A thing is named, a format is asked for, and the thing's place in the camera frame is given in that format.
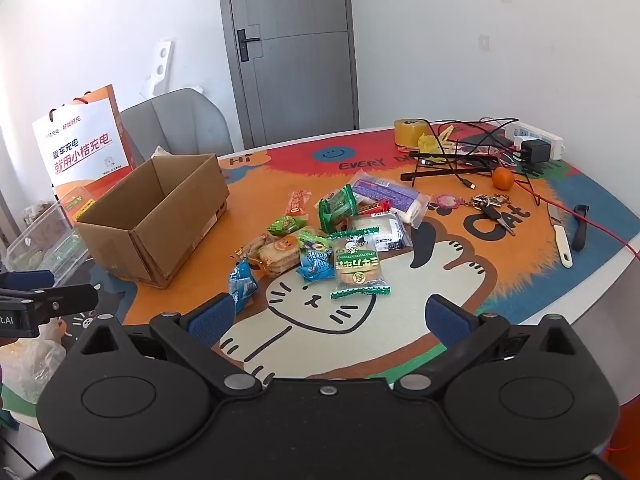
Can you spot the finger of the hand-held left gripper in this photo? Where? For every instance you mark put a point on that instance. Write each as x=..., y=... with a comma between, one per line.
x=70, y=298
x=30, y=280

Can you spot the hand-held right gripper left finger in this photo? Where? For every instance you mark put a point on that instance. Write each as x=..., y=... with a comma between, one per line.
x=212, y=319

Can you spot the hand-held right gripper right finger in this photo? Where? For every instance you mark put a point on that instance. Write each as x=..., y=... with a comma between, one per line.
x=447, y=322

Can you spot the blue snack packet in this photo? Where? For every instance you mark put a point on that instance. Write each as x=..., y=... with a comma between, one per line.
x=242, y=285
x=316, y=260

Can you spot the brown cardboard box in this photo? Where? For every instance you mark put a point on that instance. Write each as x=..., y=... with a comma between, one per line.
x=170, y=245

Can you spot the cracker packet with orange label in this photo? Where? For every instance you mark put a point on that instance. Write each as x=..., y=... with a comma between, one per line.
x=280, y=257

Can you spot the green edged rice cracker packet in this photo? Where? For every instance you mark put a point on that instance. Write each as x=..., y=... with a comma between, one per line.
x=357, y=267

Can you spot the white clear snack packet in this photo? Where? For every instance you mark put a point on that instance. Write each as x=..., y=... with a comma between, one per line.
x=385, y=231

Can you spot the small light green snack packet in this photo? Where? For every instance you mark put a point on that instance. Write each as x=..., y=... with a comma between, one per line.
x=286, y=225

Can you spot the large purple bread packet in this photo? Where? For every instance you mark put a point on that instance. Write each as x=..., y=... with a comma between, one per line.
x=385, y=192

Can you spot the red sausage packet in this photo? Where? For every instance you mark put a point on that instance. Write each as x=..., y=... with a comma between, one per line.
x=298, y=202

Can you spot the dark green snack packet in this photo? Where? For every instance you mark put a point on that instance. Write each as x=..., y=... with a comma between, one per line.
x=337, y=210

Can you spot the clear plastic tray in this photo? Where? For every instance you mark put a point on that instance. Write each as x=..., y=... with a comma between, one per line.
x=42, y=245

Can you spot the clear plastic bag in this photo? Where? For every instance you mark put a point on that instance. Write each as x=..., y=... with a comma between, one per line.
x=30, y=365

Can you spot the colourful cat printed table mat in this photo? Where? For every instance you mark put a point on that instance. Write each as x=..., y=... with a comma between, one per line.
x=450, y=270

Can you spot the bunch of keys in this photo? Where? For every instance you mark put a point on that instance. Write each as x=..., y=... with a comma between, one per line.
x=492, y=212

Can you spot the orange and white paper bag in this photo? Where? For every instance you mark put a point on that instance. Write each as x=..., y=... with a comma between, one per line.
x=80, y=150

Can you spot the black folding stand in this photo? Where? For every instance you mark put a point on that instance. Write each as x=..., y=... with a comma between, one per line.
x=440, y=174

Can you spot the orange fruit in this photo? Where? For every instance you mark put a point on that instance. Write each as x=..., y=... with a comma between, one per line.
x=502, y=178

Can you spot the yellow plastic clips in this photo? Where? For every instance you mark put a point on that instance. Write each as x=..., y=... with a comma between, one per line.
x=435, y=141

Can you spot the yellow tape roll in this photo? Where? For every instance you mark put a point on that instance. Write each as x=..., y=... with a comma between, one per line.
x=410, y=135

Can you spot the black charger plug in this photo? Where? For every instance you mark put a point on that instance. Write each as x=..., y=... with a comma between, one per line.
x=535, y=151

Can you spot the grey upholstered chair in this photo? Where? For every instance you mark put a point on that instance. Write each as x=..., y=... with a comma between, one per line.
x=175, y=120

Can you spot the white power strip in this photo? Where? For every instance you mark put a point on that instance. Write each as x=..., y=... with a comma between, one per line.
x=535, y=135

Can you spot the white foam packing piece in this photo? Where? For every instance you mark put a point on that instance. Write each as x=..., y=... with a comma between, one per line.
x=162, y=60

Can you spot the grey door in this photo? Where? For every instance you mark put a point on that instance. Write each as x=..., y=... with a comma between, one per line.
x=300, y=60

